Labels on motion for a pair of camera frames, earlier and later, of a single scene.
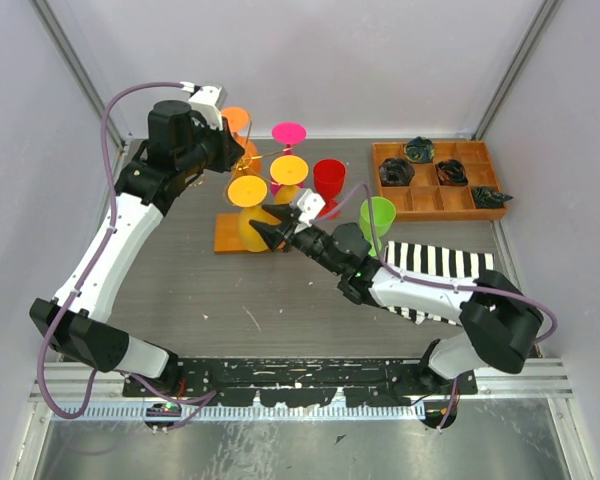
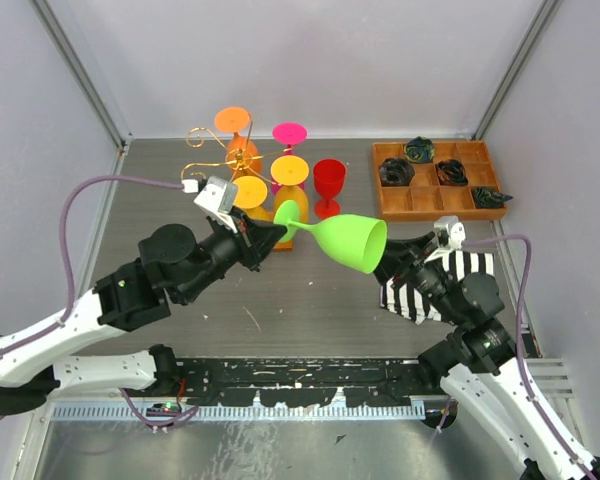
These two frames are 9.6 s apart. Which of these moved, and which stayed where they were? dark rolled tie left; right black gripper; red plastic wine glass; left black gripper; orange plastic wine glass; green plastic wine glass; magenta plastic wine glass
Moved: green plastic wine glass; right black gripper; left black gripper
Stayed: orange plastic wine glass; dark rolled tie left; red plastic wine glass; magenta plastic wine glass
